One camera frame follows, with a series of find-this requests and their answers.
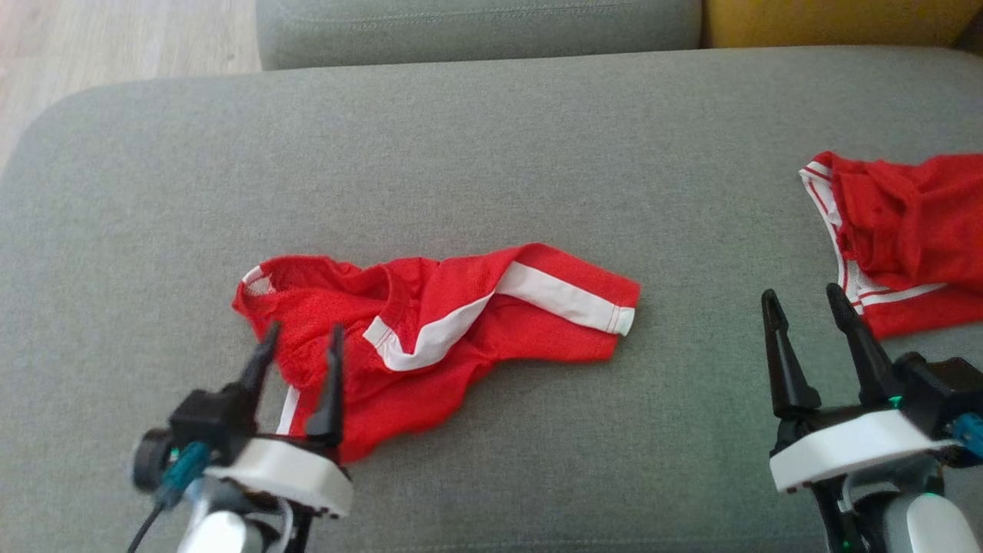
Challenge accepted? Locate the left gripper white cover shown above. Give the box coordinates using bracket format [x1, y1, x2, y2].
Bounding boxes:
[204, 321, 354, 553]

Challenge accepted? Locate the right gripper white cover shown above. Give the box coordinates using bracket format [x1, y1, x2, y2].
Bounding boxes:
[762, 283, 961, 553]

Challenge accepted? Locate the red mesh shorts white band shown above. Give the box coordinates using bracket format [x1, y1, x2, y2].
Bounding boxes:
[232, 243, 642, 464]

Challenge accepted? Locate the red jersey with striped trim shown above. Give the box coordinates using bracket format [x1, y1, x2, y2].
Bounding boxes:
[799, 151, 983, 340]

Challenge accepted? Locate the grey sofa seat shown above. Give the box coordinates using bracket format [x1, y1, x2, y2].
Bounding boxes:
[0, 45, 983, 553]

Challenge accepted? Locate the yellow cushion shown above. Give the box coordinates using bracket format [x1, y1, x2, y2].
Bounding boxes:
[703, 0, 972, 51]

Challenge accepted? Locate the grey sofa back cushion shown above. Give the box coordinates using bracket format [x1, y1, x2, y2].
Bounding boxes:
[256, 0, 703, 71]

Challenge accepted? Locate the left black cable teal plug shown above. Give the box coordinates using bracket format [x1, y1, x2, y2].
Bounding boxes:
[127, 442, 213, 553]

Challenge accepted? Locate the black cable teal plug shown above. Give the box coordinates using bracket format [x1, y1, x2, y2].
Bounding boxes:
[127, 442, 213, 553]
[952, 413, 983, 462]

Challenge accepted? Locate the right black cable teal plug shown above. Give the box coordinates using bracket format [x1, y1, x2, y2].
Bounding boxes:
[952, 413, 983, 462]

